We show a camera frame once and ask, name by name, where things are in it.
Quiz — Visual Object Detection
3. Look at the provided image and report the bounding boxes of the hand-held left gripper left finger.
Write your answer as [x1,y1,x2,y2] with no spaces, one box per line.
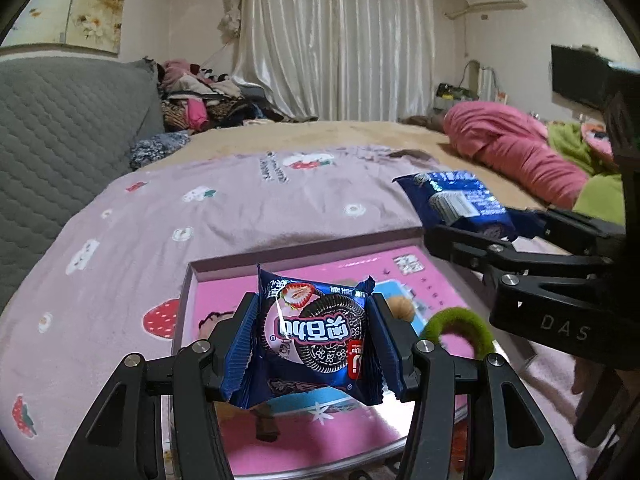
[55,291,261,480]

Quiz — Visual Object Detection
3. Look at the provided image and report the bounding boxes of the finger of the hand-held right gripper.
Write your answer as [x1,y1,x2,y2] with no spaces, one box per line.
[424,224,618,368]
[515,207,626,258]

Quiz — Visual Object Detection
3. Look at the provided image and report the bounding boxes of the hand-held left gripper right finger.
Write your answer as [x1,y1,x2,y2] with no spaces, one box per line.
[367,291,586,480]

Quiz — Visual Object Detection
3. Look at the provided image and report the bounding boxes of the green fuzzy ring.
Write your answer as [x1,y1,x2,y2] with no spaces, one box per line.
[419,308,497,360]

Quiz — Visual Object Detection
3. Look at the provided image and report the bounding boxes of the blue cookie packet pink label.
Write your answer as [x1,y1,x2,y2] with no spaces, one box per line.
[227,262,403,408]

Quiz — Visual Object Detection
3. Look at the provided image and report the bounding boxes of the pink shallow cardboard box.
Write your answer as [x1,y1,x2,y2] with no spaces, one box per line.
[170,227,538,478]

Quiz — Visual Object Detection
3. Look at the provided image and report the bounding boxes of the person's right hand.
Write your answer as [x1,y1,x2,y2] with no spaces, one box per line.
[571,357,596,396]

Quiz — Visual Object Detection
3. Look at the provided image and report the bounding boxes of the walnut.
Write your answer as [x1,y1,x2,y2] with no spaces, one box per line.
[389,296,417,322]

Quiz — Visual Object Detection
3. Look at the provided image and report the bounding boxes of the floral pink cloth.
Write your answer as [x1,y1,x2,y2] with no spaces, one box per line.
[580,122,616,161]

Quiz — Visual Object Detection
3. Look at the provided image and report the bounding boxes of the green blanket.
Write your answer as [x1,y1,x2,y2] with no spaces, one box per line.
[547,122,626,226]

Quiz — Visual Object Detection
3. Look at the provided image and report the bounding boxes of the arched mirror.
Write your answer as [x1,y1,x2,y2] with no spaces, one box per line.
[462,59,501,103]

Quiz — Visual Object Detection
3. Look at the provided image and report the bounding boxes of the pink quilt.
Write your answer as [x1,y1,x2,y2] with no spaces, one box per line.
[442,101,591,206]

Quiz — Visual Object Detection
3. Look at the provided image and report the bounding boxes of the pink strawberry print blanket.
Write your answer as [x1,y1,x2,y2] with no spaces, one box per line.
[0,144,621,480]

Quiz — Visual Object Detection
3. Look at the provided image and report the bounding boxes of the grey dresser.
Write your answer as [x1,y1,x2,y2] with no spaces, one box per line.
[430,95,481,117]

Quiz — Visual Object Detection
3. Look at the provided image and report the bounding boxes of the tan bed sheet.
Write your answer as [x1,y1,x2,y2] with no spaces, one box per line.
[135,119,551,211]

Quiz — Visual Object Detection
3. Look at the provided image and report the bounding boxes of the blue floral cloth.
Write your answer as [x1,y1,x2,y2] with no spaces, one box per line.
[129,131,192,171]

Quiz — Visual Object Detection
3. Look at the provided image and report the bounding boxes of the white curtain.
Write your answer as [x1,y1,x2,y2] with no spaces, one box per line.
[220,0,436,123]

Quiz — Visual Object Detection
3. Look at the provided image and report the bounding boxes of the pile of clothes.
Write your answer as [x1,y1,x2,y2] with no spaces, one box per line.
[157,59,321,133]

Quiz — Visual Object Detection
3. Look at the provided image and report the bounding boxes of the grey quilted headboard cover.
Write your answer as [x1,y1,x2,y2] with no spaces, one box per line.
[0,55,166,311]

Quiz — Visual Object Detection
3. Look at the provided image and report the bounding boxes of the tree wall painting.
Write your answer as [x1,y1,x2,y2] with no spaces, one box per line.
[0,0,126,56]

